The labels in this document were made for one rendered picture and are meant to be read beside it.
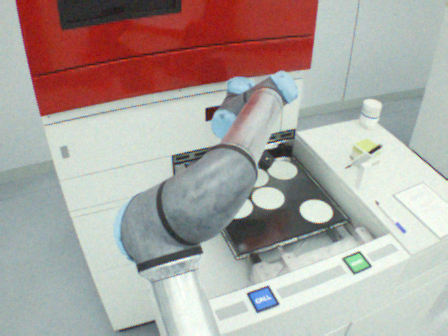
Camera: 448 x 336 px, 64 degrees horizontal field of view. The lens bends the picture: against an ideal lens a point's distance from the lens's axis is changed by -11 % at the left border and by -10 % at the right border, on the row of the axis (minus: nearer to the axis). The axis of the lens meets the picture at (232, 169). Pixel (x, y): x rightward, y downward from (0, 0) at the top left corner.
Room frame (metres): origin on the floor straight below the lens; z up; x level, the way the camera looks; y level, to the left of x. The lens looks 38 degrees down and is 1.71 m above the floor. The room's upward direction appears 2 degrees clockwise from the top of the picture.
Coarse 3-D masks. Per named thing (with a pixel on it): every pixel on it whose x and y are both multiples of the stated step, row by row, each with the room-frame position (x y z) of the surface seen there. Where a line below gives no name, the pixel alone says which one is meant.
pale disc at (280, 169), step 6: (276, 162) 1.09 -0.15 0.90; (282, 162) 1.09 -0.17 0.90; (288, 162) 1.09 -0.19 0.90; (270, 168) 1.06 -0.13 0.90; (276, 168) 1.06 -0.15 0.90; (282, 168) 1.06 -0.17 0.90; (288, 168) 1.06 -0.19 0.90; (294, 168) 1.06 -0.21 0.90; (270, 174) 1.03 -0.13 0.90; (276, 174) 1.03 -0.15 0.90; (282, 174) 1.03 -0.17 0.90; (288, 174) 1.03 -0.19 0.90; (294, 174) 1.03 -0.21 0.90
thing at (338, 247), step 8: (344, 240) 0.75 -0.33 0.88; (352, 240) 0.75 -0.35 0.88; (320, 248) 0.72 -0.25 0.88; (328, 248) 0.72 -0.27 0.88; (336, 248) 0.72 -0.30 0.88; (344, 248) 0.72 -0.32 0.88; (352, 248) 0.72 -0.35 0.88; (304, 256) 0.69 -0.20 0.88; (312, 256) 0.69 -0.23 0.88; (320, 256) 0.69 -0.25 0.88; (328, 256) 0.69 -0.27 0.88; (280, 264) 0.67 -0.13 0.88; (304, 264) 0.67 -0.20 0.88; (256, 280) 0.61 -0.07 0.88
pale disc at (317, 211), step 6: (306, 204) 0.88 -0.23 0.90; (312, 204) 0.88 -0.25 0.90; (318, 204) 0.88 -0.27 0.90; (324, 204) 0.88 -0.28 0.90; (300, 210) 0.86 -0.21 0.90; (306, 210) 0.86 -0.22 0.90; (312, 210) 0.86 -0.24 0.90; (318, 210) 0.86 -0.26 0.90; (324, 210) 0.86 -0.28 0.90; (330, 210) 0.86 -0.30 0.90; (306, 216) 0.83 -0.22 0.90; (312, 216) 0.83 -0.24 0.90; (318, 216) 0.83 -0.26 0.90; (324, 216) 0.83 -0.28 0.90; (330, 216) 0.83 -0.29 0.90; (318, 222) 0.81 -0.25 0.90
